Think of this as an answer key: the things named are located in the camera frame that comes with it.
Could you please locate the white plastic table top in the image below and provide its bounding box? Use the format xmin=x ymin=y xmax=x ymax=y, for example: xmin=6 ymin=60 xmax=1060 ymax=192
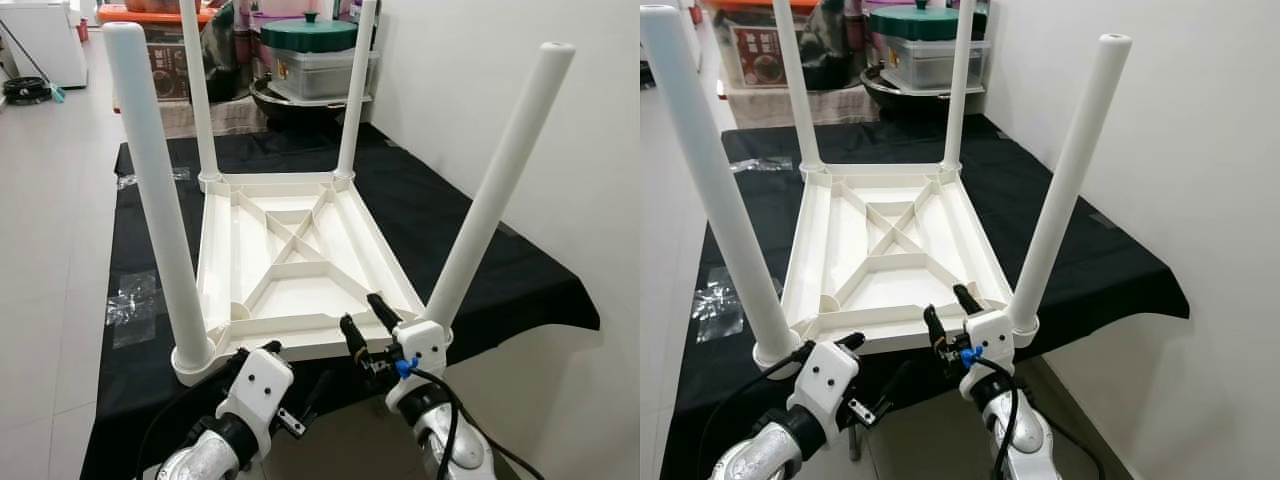
xmin=752 ymin=160 xmax=1041 ymax=369
xmin=170 ymin=170 xmax=453 ymax=388

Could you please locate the black wok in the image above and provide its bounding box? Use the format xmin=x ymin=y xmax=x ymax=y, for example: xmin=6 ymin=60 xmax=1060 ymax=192
xmin=250 ymin=80 xmax=371 ymax=126
xmin=862 ymin=70 xmax=986 ymax=119

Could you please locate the brown cloth covered bench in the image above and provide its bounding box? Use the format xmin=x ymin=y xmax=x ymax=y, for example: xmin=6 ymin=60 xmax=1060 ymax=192
xmin=115 ymin=95 xmax=271 ymax=139
xmin=720 ymin=85 xmax=881 ymax=129

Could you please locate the clear plastic container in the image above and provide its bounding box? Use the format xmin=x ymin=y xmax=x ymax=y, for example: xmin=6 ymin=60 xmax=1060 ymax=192
xmin=880 ymin=38 xmax=991 ymax=93
xmin=268 ymin=48 xmax=381 ymax=101

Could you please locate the green pot lid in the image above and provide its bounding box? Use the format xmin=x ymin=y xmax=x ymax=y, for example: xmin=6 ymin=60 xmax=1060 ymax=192
xmin=870 ymin=0 xmax=986 ymax=41
xmin=260 ymin=12 xmax=361 ymax=53

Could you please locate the black bag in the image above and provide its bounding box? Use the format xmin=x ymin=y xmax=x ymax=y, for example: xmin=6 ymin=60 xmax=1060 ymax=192
xmin=200 ymin=0 xmax=256 ymax=101
xmin=800 ymin=0 xmax=856 ymax=91

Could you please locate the orange lid storage box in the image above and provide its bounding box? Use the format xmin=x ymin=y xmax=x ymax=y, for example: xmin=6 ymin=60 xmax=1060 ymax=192
xmin=98 ymin=3 xmax=216 ymax=101
xmin=715 ymin=0 xmax=801 ymax=91

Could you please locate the teal head floor mop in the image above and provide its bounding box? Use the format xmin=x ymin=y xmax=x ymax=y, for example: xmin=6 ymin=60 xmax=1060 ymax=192
xmin=0 ymin=18 xmax=66 ymax=104

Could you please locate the white floor appliance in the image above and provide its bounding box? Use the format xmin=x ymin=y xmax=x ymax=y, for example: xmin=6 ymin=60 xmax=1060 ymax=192
xmin=0 ymin=0 xmax=89 ymax=89

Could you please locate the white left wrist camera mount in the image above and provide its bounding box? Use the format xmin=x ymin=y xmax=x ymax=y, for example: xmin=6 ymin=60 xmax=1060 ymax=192
xmin=785 ymin=342 xmax=861 ymax=431
xmin=218 ymin=348 xmax=296 ymax=441

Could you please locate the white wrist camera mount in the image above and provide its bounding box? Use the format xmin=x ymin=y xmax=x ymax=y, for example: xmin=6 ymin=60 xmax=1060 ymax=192
xmin=218 ymin=348 xmax=296 ymax=441
xmin=393 ymin=320 xmax=448 ymax=401
xmin=960 ymin=310 xmax=1016 ymax=393
xmin=785 ymin=342 xmax=861 ymax=431

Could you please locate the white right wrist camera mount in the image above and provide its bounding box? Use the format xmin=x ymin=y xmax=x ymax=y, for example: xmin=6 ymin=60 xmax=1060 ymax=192
xmin=393 ymin=320 xmax=448 ymax=401
xmin=960 ymin=310 xmax=1016 ymax=393

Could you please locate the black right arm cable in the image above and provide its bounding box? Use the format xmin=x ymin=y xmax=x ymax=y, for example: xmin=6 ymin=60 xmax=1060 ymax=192
xmin=960 ymin=348 xmax=1106 ymax=480
xmin=395 ymin=358 xmax=546 ymax=480

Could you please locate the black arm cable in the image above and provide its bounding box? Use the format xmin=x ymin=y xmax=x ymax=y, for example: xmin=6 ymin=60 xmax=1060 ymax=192
xmin=135 ymin=350 xmax=246 ymax=471
xmin=695 ymin=345 xmax=813 ymax=471
xmin=960 ymin=348 xmax=1106 ymax=480
xmin=395 ymin=358 xmax=546 ymax=480

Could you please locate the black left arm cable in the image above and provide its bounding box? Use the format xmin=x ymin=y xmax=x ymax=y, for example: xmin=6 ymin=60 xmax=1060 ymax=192
xmin=695 ymin=345 xmax=813 ymax=471
xmin=135 ymin=350 xmax=246 ymax=471

